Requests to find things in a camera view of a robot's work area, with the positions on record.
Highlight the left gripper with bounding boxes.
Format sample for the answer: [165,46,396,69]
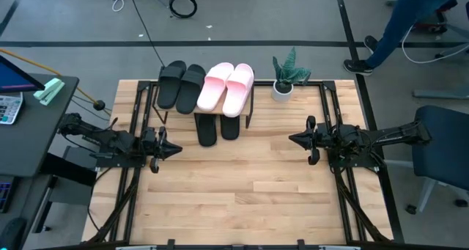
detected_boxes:
[141,127,183,174]

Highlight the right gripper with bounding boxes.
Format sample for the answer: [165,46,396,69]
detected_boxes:
[288,115,334,166]

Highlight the black flip-flop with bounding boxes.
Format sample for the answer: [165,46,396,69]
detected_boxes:
[193,113,218,147]
[220,114,241,141]

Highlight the black slide sandal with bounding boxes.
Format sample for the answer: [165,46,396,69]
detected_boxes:
[175,64,207,115]
[156,60,187,110]

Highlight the wooden shelf with black frame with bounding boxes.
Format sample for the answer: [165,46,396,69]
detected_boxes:
[152,70,256,130]

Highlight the pink slide sandal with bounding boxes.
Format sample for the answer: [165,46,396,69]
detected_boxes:
[196,62,235,113]
[222,62,255,118]

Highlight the green plant in white pot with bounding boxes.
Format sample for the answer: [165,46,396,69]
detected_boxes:
[271,46,312,103]

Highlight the mint green stapler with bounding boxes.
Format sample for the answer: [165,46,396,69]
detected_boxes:
[33,77,66,106]

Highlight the black desk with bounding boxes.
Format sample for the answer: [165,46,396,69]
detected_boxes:
[0,73,98,236]

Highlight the blue chair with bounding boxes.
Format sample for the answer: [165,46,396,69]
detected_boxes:
[398,103,469,216]

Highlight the grey desk foot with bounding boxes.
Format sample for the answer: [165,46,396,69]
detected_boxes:
[413,85,469,100]

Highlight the person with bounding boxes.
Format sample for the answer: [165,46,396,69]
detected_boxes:
[343,0,465,77]

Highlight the grey calculator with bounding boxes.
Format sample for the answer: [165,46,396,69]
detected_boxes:
[0,92,25,125]

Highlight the computer monitor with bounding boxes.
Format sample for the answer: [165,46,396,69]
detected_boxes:
[0,54,45,94]

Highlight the grey chair base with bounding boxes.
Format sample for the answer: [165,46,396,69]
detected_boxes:
[435,41,469,59]

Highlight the black computer mouse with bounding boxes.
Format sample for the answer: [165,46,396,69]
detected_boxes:
[0,217,27,250]

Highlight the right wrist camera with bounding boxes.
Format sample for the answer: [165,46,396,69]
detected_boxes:
[317,123,333,148]

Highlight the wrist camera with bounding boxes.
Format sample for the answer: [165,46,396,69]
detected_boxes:
[317,123,333,148]
[141,128,157,148]

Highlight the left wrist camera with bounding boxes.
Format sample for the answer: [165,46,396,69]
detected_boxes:
[141,128,157,148]

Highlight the black rig frame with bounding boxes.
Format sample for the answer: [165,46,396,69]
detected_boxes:
[36,79,469,250]

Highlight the black floor cable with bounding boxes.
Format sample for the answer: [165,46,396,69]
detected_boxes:
[125,0,168,68]

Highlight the long white cable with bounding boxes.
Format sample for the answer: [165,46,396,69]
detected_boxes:
[402,22,469,65]

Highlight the coiled black cable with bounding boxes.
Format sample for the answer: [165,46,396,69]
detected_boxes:
[168,0,198,19]

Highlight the yellow cable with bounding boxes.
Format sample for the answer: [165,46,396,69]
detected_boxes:
[0,47,100,106]

